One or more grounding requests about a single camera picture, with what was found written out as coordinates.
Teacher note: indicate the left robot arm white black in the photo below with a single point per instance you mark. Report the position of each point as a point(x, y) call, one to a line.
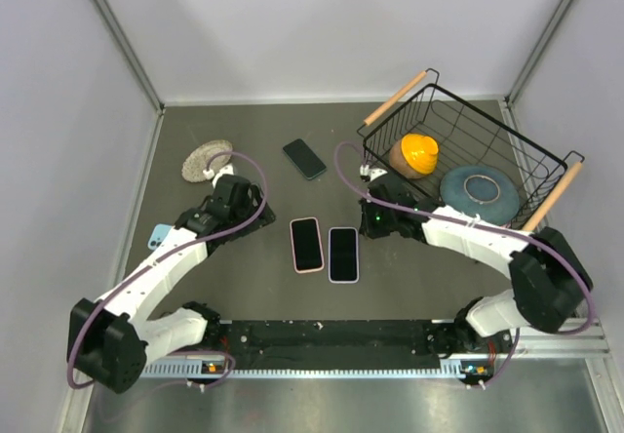
point(113, 339)

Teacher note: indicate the light blue phone case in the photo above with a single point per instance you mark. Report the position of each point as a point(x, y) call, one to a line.
point(158, 235)

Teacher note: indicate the orange yellow cupcake toy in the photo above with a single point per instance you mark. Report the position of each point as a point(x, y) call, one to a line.
point(414, 156)

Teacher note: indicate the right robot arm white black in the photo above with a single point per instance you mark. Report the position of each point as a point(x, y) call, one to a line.
point(548, 282)

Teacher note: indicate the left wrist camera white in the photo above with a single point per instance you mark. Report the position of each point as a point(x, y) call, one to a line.
point(213, 176)

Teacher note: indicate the white slotted cable duct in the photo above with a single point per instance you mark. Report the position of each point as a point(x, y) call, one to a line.
point(181, 368)

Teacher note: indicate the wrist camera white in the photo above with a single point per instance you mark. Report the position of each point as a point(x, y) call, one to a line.
point(213, 176)
point(370, 173)

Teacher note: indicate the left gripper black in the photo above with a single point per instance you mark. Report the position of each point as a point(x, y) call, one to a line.
point(264, 218)

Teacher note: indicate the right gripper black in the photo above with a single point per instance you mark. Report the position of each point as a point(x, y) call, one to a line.
point(367, 228)

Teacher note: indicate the pink phone case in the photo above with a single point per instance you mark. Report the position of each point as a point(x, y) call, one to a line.
point(308, 271)

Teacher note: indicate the green smartphone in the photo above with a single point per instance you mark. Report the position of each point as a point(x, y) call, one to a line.
point(307, 162)

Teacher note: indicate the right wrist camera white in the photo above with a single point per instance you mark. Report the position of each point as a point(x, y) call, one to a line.
point(370, 173)

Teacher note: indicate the speckled beige plate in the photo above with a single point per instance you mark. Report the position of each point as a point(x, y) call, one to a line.
point(213, 154)

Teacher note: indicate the blue ceramic bowl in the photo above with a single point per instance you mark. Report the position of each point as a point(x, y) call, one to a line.
point(482, 191)

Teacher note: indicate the lavender phone case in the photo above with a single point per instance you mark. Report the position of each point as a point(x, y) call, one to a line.
point(343, 282)

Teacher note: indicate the black wire basket wooden handles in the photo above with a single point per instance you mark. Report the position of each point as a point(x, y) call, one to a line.
point(466, 135)

